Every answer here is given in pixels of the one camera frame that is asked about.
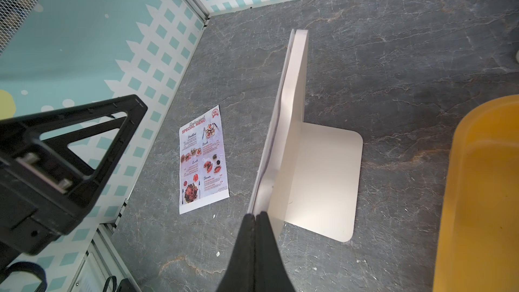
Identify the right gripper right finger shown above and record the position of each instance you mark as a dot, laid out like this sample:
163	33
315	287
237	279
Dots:
271	274

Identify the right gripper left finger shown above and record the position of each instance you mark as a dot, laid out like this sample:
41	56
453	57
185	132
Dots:
239	275

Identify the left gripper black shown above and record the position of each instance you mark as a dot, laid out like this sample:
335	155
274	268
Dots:
54	167

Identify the pink dessert menu card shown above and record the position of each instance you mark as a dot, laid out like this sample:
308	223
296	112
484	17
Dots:
203	175

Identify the white acrylic menu holder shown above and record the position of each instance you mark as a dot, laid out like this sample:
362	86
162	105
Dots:
309	174

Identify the yellow plastic tray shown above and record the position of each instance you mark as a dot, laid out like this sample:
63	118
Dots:
478	237

